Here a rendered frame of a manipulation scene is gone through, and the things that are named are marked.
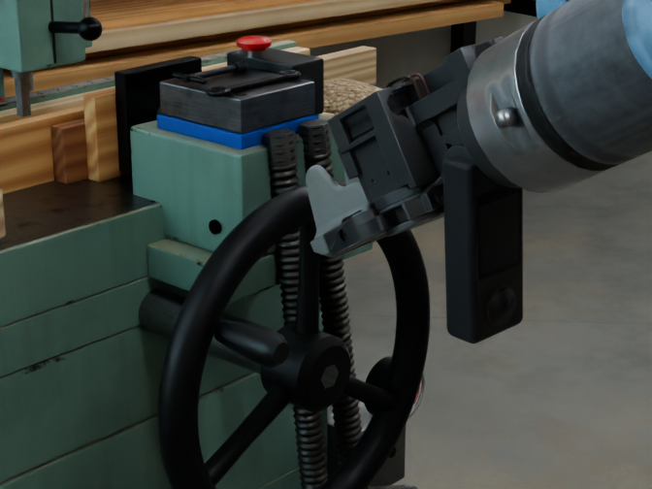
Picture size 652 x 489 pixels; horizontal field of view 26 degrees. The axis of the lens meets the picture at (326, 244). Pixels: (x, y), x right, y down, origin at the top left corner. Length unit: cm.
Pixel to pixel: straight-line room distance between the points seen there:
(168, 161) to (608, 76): 53
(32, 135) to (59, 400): 23
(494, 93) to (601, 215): 332
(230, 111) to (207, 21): 247
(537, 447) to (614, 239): 126
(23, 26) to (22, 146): 10
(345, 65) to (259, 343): 65
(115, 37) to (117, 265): 230
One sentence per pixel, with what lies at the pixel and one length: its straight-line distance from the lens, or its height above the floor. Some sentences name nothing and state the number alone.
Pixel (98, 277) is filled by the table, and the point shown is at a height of 86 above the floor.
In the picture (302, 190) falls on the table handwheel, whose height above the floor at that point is 95.
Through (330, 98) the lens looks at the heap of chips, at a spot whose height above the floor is 93.
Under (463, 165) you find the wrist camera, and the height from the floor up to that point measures 103.
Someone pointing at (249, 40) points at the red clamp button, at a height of 102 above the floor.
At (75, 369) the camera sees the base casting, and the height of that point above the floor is 78.
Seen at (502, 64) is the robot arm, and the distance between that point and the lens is 76.
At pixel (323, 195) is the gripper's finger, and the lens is 91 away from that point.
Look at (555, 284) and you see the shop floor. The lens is 354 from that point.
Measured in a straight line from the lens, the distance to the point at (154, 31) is 350.
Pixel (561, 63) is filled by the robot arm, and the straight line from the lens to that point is 73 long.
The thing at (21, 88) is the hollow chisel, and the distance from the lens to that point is 127.
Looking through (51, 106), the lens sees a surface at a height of 95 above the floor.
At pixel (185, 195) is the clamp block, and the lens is 116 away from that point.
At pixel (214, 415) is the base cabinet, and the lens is 129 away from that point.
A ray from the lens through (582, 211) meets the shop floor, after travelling 410.
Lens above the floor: 126
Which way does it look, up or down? 20 degrees down
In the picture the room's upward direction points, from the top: straight up
